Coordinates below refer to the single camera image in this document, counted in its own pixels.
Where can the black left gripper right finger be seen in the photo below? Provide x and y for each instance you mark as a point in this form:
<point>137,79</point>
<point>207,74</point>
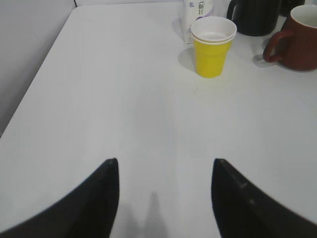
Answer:
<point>242,210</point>

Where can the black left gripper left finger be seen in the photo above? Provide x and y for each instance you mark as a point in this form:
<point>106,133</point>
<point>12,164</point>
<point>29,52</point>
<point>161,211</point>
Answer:
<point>88,211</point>

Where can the yellow paper cup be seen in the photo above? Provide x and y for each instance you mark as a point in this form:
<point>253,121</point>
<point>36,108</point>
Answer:
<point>212,39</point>

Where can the red ceramic mug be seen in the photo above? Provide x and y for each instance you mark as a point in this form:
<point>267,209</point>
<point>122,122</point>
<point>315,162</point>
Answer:
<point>295,45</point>

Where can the black ceramic mug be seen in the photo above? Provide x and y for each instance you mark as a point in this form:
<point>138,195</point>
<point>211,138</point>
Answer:
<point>254,17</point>

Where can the white yogurt drink bottle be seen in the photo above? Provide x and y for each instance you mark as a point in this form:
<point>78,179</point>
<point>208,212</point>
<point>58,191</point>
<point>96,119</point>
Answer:
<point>192,11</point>

